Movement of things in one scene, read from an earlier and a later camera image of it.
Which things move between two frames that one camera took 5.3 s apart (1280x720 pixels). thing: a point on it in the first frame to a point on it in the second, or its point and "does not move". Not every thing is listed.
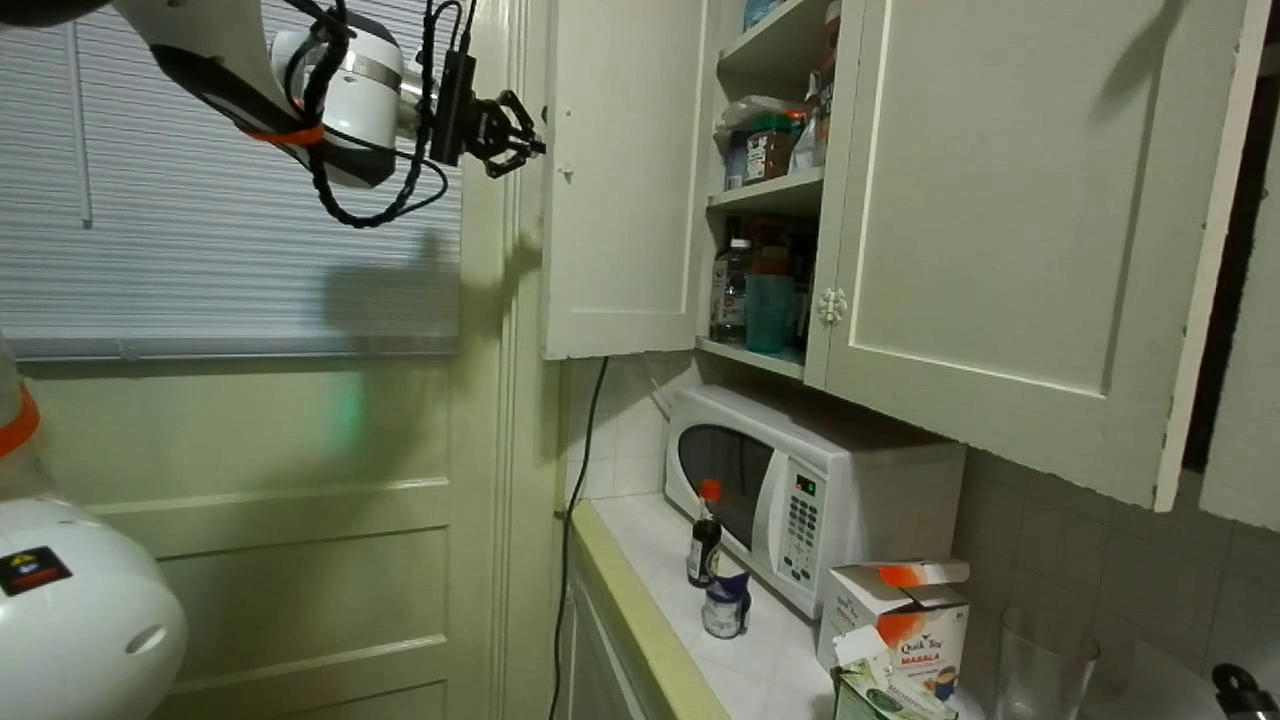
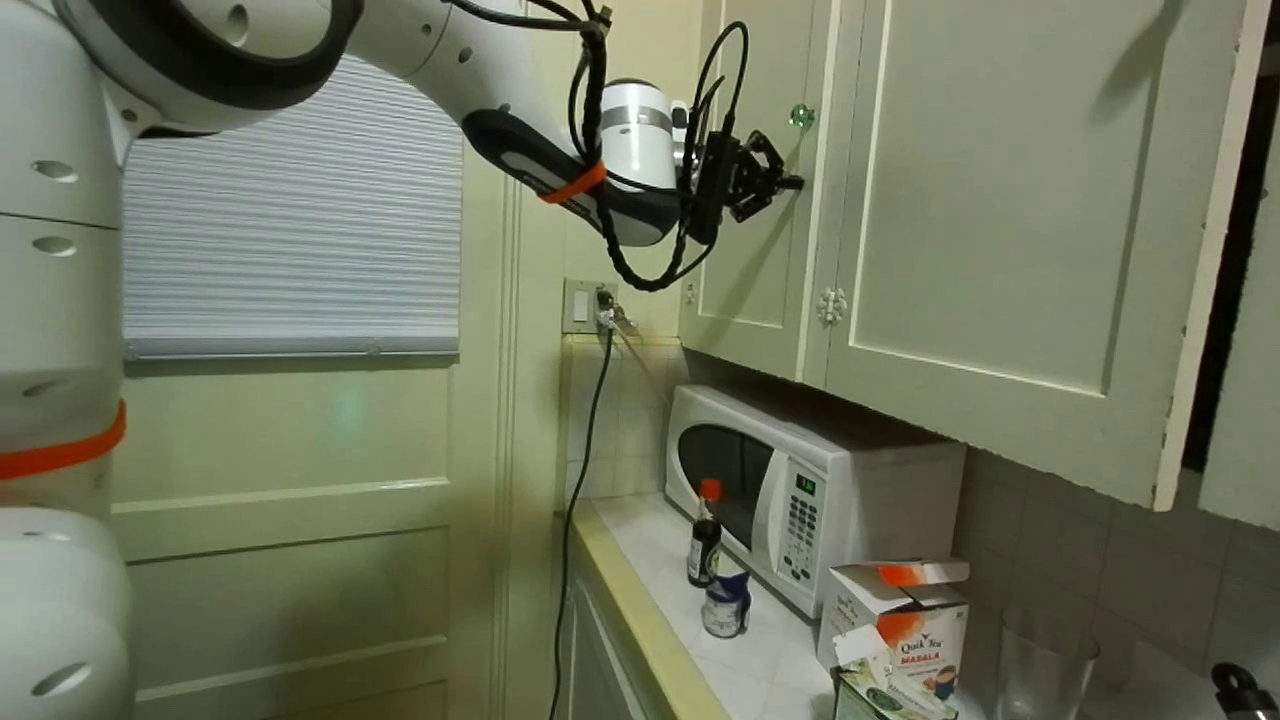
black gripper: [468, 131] to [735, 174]
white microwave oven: [797, 498] does not move
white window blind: [140, 223] does not move
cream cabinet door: [621, 177] to [758, 294]
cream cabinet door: [1027, 216] does not move
